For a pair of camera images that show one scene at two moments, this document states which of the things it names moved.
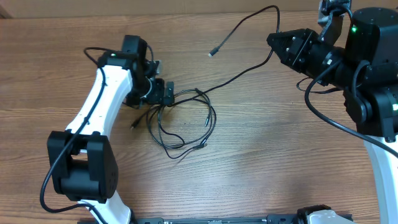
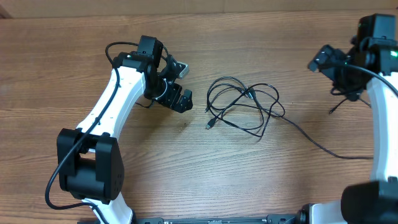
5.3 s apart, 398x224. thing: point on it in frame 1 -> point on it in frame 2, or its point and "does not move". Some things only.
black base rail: (271, 219) does not move
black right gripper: (306, 49) -> (335, 60)
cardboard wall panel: (12, 9) does not move
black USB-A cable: (259, 68) -> (289, 121)
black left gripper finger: (170, 98) -> (185, 102)
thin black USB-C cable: (185, 145) -> (248, 108)
